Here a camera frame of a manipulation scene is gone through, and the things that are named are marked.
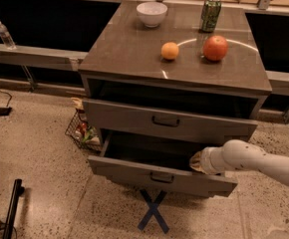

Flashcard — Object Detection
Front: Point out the clear plastic water bottle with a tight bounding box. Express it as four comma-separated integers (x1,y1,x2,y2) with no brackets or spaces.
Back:
0,21,16,50

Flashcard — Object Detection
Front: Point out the black bar stand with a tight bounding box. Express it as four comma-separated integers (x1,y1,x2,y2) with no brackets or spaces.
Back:
2,179,25,239

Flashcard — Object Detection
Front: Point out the grey top drawer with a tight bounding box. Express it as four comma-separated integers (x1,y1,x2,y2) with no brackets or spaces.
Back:
83,99,257,145

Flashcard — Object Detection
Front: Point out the blue tape cross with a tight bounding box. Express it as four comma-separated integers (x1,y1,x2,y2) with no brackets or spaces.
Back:
138,189,169,234

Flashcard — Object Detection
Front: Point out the red apple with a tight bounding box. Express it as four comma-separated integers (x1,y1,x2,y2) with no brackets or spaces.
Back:
202,35,228,62

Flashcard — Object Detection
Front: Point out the grey metal shelf rail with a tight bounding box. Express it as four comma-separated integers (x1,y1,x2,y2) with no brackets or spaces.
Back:
0,44,88,71

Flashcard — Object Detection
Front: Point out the grey drawer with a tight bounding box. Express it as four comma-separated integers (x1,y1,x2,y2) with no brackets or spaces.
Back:
89,130,237,197
83,99,257,145

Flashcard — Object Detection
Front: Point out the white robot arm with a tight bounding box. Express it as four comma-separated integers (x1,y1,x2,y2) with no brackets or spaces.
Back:
189,139,289,186

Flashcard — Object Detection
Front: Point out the orange fruit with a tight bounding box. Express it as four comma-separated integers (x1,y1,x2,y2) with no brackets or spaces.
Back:
160,42,179,60

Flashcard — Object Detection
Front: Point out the wire basket with items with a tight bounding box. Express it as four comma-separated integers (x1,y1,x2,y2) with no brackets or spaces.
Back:
65,98,102,151

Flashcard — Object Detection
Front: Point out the grey drawer cabinet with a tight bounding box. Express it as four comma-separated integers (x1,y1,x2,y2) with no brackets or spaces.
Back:
78,0,273,151

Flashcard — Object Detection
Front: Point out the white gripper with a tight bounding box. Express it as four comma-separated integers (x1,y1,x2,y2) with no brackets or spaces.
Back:
189,147,225,174

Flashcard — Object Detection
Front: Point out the white bowl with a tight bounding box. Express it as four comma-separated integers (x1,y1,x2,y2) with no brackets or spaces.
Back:
137,2,167,28

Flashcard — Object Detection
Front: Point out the green soda can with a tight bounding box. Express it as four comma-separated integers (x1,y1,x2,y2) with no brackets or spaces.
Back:
200,0,221,33

